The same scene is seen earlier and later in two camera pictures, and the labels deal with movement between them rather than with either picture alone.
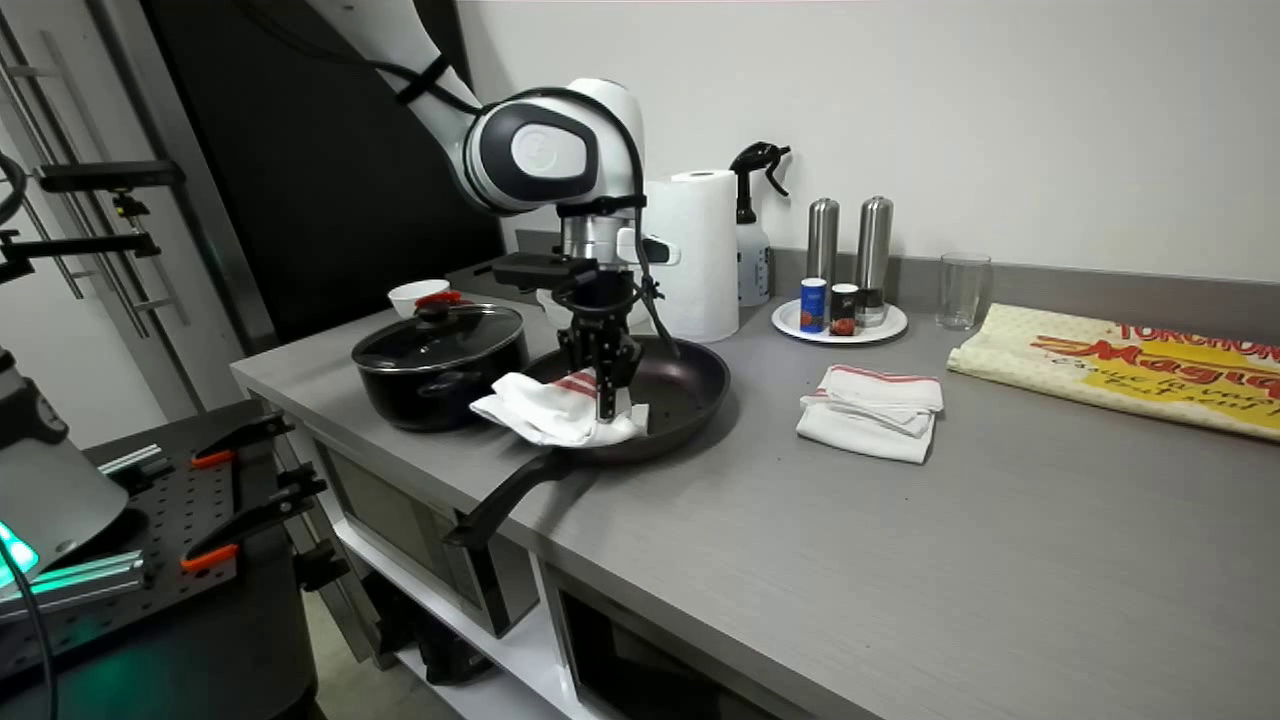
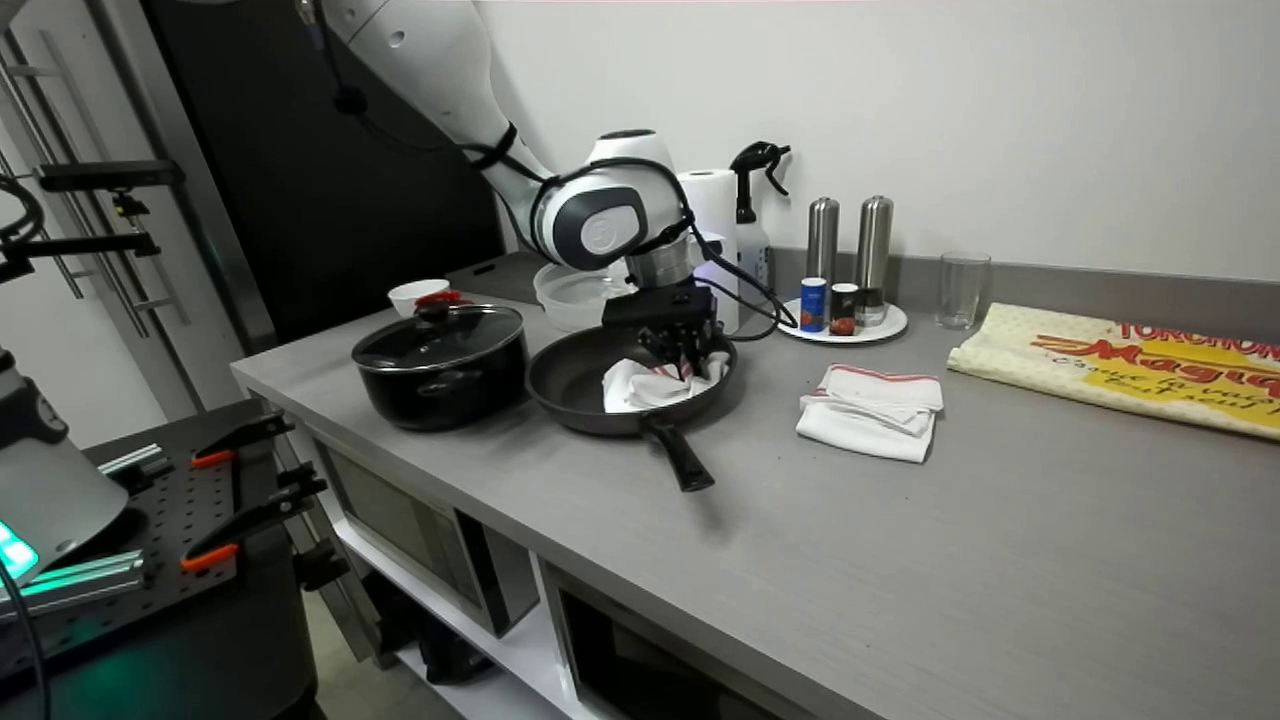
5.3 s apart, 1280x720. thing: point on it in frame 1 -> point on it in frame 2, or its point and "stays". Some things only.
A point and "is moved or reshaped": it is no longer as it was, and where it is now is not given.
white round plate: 789,322 stays
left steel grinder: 822,225 stays
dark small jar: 847,310 stays
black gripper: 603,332 -> 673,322
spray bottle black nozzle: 746,165 stays
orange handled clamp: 220,448 stays
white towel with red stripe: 560,411 -> 631,384
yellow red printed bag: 1176,373 stays
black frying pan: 686,389 is moved or reshaped
